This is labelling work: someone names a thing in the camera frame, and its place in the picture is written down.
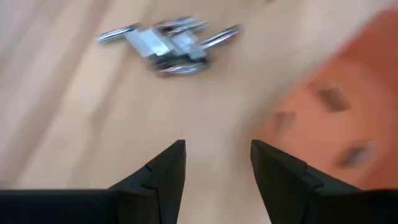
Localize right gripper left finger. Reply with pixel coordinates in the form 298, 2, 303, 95
0, 139, 187, 224

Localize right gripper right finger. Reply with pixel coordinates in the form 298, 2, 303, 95
250, 139, 398, 224

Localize orange plastic bin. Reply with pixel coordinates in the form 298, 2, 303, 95
248, 6, 398, 190

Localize silver round battery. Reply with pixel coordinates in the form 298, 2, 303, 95
95, 23, 141, 44
154, 61, 208, 78

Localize silver rectangular battery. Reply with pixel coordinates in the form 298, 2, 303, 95
124, 27, 171, 59
169, 30, 208, 60

